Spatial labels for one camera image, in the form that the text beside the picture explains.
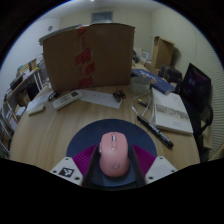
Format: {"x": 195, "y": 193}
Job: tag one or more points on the white remote control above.
{"x": 67, "y": 99}

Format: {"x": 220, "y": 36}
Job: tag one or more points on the door with transom window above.
{"x": 101, "y": 16}

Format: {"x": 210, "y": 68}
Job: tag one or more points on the blue book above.
{"x": 160, "y": 83}

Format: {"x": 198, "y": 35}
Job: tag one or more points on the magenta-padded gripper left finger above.
{"x": 66, "y": 171}

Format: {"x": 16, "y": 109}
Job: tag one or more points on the round wall clock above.
{"x": 50, "y": 28}

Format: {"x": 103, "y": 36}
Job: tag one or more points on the shelf unit with books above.
{"x": 10, "y": 123}

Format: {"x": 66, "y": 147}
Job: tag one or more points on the dark storage bag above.
{"x": 171, "y": 74}

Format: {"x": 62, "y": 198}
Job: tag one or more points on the black chair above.
{"x": 201, "y": 130}

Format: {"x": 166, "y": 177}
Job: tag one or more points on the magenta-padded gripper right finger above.
{"x": 161, "y": 168}

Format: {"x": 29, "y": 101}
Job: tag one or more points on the wooden side desk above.
{"x": 23, "y": 78}

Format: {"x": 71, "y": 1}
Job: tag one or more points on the open brown cardboard box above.
{"x": 163, "y": 51}

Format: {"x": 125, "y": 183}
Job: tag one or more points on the clear plastic container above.
{"x": 140, "y": 86}

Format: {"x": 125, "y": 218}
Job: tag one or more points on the blue round mouse pad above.
{"x": 86, "y": 136}

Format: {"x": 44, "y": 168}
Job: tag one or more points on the black marker pen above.
{"x": 155, "y": 130}

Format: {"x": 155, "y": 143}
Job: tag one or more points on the small black clip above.
{"x": 119, "y": 95}

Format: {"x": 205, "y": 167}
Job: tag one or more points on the pink computer mouse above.
{"x": 114, "y": 155}

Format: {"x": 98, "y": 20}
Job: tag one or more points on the black monitor screen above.
{"x": 196, "y": 85}

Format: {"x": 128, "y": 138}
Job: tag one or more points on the white book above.
{"x": 171, "y": 111}

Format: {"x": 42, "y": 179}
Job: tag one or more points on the large brown cardboard box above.
{"x": 106, "y": 56}

